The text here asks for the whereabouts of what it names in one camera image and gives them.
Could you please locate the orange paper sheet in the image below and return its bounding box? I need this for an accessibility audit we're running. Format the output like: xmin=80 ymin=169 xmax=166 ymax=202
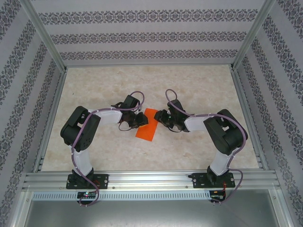
xmin=135 ymin=108 xmax=159 ymax=142

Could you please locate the left controller board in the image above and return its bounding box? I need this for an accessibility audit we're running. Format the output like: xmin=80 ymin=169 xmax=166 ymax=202
xmin=77 ymin=192 xmax=97 ymax=199

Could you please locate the controller board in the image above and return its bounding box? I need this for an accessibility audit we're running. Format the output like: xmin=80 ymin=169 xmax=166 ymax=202
xmin=210 ymin=190 xmax=226 ymax=202
xmin=77 ymin=192 xmax=97 ymax=199

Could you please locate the right controller board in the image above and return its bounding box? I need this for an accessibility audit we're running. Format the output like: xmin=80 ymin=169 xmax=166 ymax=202
xmin=210 ymin=190 xmax=226 ymax=202

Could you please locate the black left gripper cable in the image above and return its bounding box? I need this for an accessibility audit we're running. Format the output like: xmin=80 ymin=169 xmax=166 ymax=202
xmin=118 ymin=119 xmax=138 ymax=132

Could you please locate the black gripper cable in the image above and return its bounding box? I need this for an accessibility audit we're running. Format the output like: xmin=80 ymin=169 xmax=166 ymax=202
xmin=118 ymin=119 xmax=138 ymax=132
xmin=165 ymin=122 xmax=184 ymax=133

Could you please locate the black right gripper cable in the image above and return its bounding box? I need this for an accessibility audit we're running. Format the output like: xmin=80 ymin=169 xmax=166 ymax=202
xmin=165 ymin=122 xmax=184 ymax=133

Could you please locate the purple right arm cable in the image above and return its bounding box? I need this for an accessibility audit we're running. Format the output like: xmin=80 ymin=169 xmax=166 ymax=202
xmin=165 ymin=88 xmax=246 ymax=205

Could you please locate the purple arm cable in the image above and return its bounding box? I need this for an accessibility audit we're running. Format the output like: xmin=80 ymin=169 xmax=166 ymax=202
xmin=70 ymin=90 xmax=146 ymax=208
xmin=165 ymin=88 xmax=246 ymax=205

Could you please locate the aluminium mounting rail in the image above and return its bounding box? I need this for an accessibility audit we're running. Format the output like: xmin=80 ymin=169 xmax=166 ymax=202
xmin=22 ymin=168 xmax=281 ymax=191

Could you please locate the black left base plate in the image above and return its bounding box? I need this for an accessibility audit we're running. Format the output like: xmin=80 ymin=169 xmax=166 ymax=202
xmin=66 ymin=174 xmax=110 ymax=190

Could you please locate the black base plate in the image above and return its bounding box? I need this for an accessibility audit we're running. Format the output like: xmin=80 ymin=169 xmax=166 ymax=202
xmin=191 ymin=172 xmax=236 ymax=189
xmin=66 ymin=174 xmax=110 ymax=190

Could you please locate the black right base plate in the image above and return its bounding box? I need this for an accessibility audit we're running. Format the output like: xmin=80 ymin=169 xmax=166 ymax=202
xmin=191 ymin=172 xmax=236 ymax=189

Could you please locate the aluminium right side rail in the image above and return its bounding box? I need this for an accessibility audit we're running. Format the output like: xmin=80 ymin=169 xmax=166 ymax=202
xmin=230 ymin=68 xmax=270 ymax=170

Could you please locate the slotted grey cable duct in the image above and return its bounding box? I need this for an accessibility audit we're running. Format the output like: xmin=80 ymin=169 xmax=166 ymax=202
xmin=31 ymin=190 xmax=212 ymax=202

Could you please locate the aluminium left side rail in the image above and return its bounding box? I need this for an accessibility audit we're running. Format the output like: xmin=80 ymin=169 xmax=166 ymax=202
xmin=32 ymin=68 xmax=69 ymax=172

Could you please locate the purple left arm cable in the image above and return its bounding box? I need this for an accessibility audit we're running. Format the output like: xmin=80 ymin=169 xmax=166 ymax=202
xmin=70 ymin=90 xmax=146 ymax=208

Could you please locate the aluminium right frame post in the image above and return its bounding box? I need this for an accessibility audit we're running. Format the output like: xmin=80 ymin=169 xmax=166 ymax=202
xmin=230 ymin=0 xmax=277 ymax=72

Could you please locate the aluminium frame post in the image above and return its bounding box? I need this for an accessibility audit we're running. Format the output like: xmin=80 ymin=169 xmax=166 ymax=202
xmin=230 ymin=0 xmax=277 ymax=72
xmin=20 ymin=0 xmax=68 ymax=73

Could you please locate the aluminium left frame post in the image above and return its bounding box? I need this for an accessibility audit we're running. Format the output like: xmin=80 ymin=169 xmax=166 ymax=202
xmin=20 ymin=0 xmax=68 ymax=73

